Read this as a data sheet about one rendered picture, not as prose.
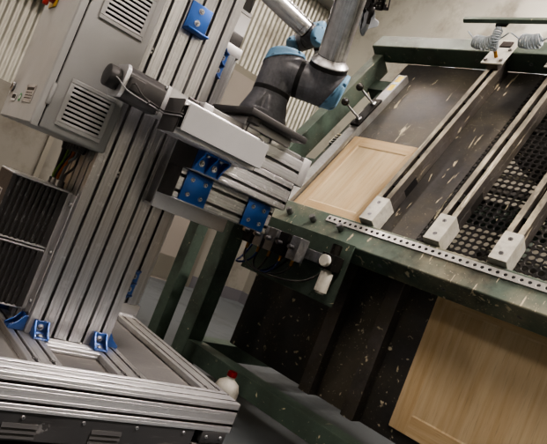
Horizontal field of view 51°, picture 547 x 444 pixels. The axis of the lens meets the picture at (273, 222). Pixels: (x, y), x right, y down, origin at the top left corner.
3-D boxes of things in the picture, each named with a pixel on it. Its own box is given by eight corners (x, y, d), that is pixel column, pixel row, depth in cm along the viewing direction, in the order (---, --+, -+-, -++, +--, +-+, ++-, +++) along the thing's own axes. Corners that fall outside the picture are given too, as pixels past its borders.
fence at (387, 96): (283, 204, 250) (279, 198, 248) (400, 81, 288) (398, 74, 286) (291, 207, 247) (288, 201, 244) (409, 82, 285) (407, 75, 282)
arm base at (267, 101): (255, 111, 163) (269, 79, 164) (227, 108, 175) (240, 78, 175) (292, 133, 173) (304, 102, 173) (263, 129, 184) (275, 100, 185)
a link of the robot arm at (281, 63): (255, 90, 181) (271, 50, 181) (295, 104, 179) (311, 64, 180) (251, 77, 169) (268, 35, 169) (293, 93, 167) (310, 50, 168)
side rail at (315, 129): (249, 202, 271) (240, 184, 264) (379, 71, 315) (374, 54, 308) (258, 204, 267) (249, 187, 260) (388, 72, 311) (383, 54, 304)
